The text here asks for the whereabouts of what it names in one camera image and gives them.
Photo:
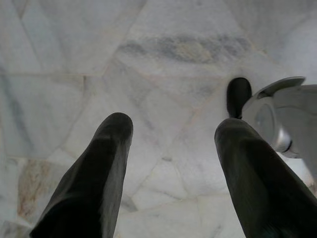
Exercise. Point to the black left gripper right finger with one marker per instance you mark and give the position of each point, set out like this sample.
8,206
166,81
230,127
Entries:
262,183

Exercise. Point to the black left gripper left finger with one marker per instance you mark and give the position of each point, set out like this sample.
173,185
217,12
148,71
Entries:
89,178

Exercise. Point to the black robot foot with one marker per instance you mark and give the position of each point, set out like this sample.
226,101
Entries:
238,96

